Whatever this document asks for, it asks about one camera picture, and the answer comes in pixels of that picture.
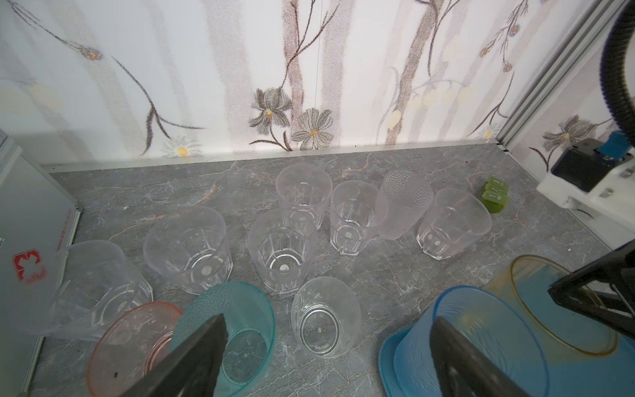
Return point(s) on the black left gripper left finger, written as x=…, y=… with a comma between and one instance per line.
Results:
x=190, y=370

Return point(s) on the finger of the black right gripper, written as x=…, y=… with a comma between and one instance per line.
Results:
x=602, y=290

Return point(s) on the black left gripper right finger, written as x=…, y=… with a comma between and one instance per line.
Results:
x=462, y=370

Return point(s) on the blue plastic cup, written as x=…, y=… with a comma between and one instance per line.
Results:
x=490, y=325

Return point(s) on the teal dotted plastic cup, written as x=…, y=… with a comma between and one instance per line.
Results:
x=250, y=323

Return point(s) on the pink plastic cup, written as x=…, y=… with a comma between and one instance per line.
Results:
x=131, y=348

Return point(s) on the teal plastic tray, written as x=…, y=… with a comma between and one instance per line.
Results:
x=598, y=376

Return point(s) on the clear faceted cup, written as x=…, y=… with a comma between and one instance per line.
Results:
x=282, y=245
x=76, y=293
x=190, y=248
x=455, y=220
x=305, y=190
x=357, y=211

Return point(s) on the clear faceted cup far left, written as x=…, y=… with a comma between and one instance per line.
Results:
x=76, y=293

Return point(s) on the clear small round cup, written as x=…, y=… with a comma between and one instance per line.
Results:
x=326, y=317

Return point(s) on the small green block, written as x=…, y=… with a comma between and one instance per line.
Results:
x=495, y=195

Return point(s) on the clear faceted cup far right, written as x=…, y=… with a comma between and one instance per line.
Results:
x=455, y=220

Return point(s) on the clear faceted cup centre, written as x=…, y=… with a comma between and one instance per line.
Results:
x=282, y=245

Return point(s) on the clear dotted cup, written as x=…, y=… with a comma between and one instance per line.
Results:
x=409, y=196

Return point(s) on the clear faceted cup middle right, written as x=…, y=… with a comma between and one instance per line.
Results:
x=357, y=211

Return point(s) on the clear faceted cup back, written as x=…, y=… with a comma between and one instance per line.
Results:
x=305, y=190

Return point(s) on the silver aluminium case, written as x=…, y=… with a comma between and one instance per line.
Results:
x=38, y=219

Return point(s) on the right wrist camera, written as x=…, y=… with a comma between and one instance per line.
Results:
x=597, y=175

